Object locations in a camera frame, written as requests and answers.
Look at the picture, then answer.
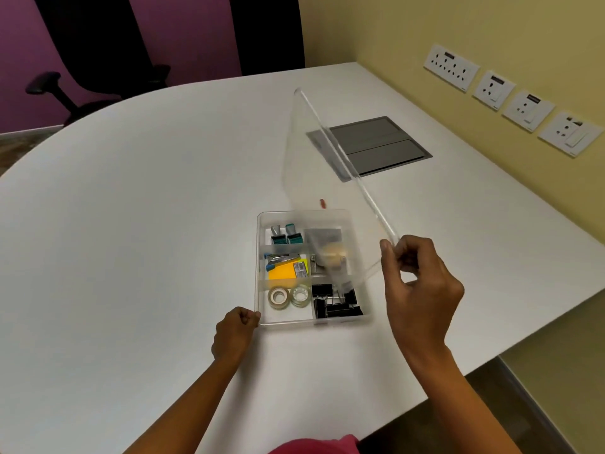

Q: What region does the person's right hand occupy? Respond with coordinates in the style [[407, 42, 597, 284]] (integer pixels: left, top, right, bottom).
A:
[[379, 235, 466, 359]]

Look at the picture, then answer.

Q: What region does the person's left hand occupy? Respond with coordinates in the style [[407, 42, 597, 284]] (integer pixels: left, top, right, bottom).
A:
[[211, 306, 262, 364]]

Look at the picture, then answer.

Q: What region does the clear plastic organizer box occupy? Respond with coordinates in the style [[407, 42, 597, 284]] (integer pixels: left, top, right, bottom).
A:
[[255, 209, 374, 327]]

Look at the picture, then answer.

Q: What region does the clear plastic lid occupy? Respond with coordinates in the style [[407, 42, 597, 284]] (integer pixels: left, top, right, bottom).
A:
[[282, 87, 402, 290]]

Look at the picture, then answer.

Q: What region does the person's right forearm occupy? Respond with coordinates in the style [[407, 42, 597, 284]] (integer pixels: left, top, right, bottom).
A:
[[404, 344, 521, 454]]

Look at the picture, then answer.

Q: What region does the person's left forearm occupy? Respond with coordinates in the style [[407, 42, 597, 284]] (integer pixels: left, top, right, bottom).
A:
[[124, 347, 247, 454]]

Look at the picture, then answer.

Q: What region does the yellow sticky note pad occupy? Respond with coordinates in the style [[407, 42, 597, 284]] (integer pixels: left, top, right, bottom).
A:
[[268, 260, 309, 281]]

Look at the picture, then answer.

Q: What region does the pink shirt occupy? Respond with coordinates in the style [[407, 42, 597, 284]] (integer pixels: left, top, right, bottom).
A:
[[268, 434, 361, 454]]

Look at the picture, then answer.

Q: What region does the black office chair with armrests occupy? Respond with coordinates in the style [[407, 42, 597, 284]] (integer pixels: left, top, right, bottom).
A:
[[25, 0, 172, 126]]

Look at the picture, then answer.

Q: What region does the grey table cable hatch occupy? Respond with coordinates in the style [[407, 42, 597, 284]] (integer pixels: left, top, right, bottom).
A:
[[306, 116, 433, 182]]

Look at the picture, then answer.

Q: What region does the white wall socket panel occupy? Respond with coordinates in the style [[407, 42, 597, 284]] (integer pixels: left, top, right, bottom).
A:
[[537, 111, 604, 158], [472, 70, 517, 112], [423, 44, 481, 93], [501, 90, 556, 134]]

